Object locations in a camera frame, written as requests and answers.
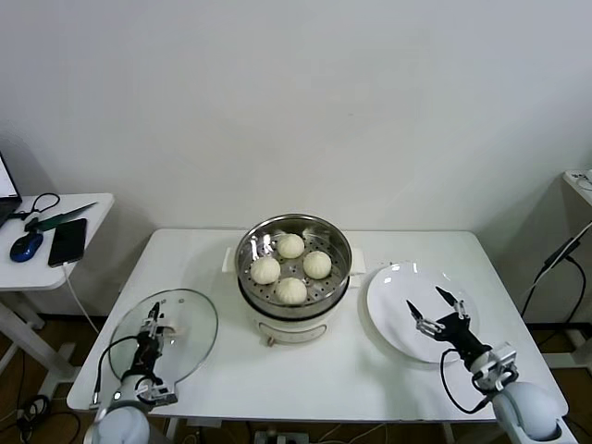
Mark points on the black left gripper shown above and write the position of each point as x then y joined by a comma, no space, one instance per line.
147,353

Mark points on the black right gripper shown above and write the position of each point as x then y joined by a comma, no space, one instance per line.
460,333

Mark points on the round glass pot lid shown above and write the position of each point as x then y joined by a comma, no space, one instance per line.
194,314

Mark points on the white steamed baozi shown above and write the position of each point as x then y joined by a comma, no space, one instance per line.
317,265
291,291
265,270
290,246

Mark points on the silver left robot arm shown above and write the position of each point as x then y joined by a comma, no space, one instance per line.
122,421

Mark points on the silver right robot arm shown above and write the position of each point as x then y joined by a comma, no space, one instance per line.
527,411

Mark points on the stainless steel steamer basket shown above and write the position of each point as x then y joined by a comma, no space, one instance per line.
342,268

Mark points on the white round plate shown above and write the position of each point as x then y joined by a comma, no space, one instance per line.
393,296

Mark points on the black smartphone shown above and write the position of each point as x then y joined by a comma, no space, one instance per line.
67,242

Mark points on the white side table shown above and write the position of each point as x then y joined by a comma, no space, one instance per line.
28,277

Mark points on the white electric cooking pot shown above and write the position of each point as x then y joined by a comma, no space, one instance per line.
296,330

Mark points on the dark green knife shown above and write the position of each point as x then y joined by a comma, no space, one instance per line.
55,221

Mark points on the blue computer mouse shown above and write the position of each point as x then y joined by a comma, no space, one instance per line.
25,246

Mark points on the grey floor power strip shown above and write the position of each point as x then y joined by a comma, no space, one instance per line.
282,437

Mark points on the white side desk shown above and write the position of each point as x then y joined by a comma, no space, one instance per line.
575,196

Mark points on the black laptop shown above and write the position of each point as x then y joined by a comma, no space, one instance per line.
7,203

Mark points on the white power strip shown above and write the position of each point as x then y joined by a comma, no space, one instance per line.
583,178

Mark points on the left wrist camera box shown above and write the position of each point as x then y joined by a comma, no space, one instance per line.
159,398

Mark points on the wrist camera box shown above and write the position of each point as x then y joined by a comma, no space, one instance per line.
499,365
159,398

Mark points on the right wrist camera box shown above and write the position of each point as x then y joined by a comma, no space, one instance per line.
499,365

